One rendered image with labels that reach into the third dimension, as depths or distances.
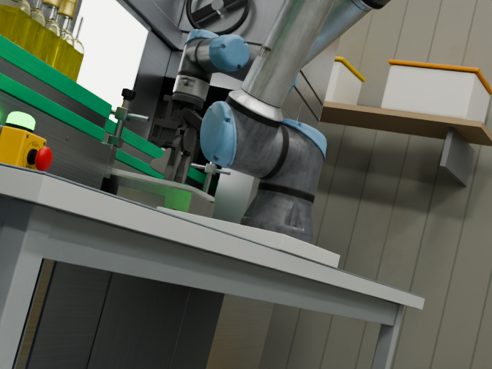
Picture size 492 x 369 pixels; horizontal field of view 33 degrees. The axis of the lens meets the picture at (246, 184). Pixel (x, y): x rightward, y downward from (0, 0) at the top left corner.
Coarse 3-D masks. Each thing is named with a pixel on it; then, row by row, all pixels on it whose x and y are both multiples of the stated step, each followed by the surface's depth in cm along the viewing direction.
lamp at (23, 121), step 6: (12, 114) 130; (18, 114) 130; (24, 114) 130; (12, 120) 130; (18, 120) 130; (24, 120) 130; (30, 120) 131; (12, 126) 130; (18, 126) 130; (24, 126) 130; (30, 126) 131; (30, 132) 131
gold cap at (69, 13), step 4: (64, 0) 172; (68, 0) 171; (72, 0) 172; (76, 0) 173; (60, 4) 172; (64, 4) 171; (68, 4) 171; (72, 4) 172; (76, 4) 173; (60, 8) 172; (64, 8) 171; (68, 8) 171; (72, 8) 172; (60, 12) 171; (64, 12) 171; (68, 12) 171; (72, 12) 172; (68, 16) 171; (72, 16) 172
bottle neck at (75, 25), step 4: (76, 16) 177; (80, 16) 178; (72, 20) 177; (76, 20) 177; (80, 20) 178; (72, 24) 177; (76, 24) 177; (80, 24) 178; (72, 28) 177; (76, 28) 177; (80, 28) 178; (72, 32) 177; (76, 32) 177; (80, 32) 179; (76, 36) 177
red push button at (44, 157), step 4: (44, 148) 129; (48, 148) 130; (36, 152) 130; (40, 152) 128; (44, 152) 128; (48, 152) 129; (32, 156) 129; (36, 156) 128; (40, 156) 128; (44, 156) 128; (48, 156) 129; (52, 156) 131; (32, 160) 130; (36, 160) 128; (40, 160) 128; (44, 160) 128; (48, 160) 130; (36, 164) 128; (40, 164) 128; (44, 164) 129; (48, 164) 130; (40, 168) 129; (44, 168) 129
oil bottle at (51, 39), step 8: (48, 24) 164; (56, 24) 166; (48, 32) 164; (56, 32) 166; (48, 40) 164; (56, 40) 167; (40, 48) 163; (48, 48) 165; (56, 48) 168; (40, 56) 163; (48, 56) 165; (48, 64) 166
